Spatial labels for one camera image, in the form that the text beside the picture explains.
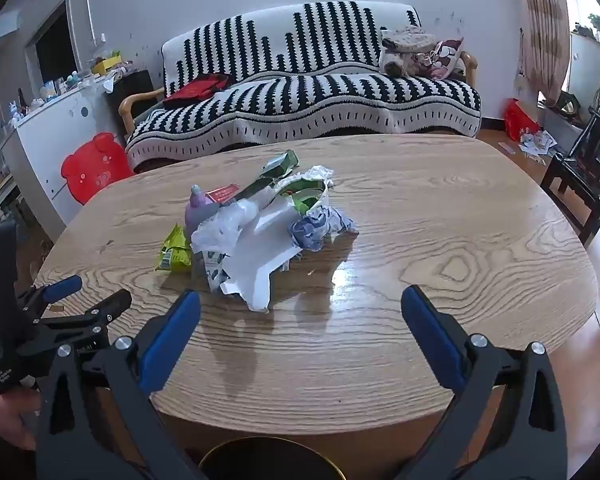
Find wooden table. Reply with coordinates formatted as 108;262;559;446
32;132;600;438

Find person's left hand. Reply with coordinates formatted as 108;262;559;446
0;389;40;452

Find purple plastic bottle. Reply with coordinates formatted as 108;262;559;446
185;185;228;233

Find scattered papers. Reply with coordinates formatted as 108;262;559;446
519;130;558;158

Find clutter of bottles and toys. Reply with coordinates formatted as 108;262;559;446
7;50;131;126

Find dark wooden armchair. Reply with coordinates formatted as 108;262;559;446
540;107;600;246

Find yellow-green snack packet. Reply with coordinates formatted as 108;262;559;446
154;224;193;273

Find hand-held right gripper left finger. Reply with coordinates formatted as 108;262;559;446
35;289;208;480

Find long dark green carton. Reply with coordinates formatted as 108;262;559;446
230;150;300;206

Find red bag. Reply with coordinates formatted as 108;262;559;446
504;99;541;143

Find red bear-shaped stool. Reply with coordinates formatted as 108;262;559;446
61;132;136;206

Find white paper sheet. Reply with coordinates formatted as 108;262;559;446
220;205;306;312

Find black white striped sofa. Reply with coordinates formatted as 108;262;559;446
119;2;482;173

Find black side cabinet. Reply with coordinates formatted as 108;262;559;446
105;71;153;126

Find brown patterned folded blanket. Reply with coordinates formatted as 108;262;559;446
380;25;438;78

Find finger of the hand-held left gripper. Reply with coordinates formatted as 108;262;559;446
19;275;83;320
32;289;133;360

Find pink printed pillow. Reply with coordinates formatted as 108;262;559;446
430;37;466;81

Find blue white paper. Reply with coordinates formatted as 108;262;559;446
287;207;359;252

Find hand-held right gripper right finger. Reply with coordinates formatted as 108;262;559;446
400;284;568;480

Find green white paper cup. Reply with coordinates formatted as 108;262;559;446
272;177;331;216

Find red packet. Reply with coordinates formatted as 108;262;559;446
206;185;241;206

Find black bin with gold rim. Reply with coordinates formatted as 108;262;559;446
199;436;346;480

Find white cabinet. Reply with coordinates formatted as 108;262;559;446
0;80;131;241

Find white tissue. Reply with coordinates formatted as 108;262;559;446
300;165;337;188

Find printed green white carton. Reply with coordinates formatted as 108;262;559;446
200;250;231;293

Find brown patterned curtain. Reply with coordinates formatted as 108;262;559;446
517;0;573;108

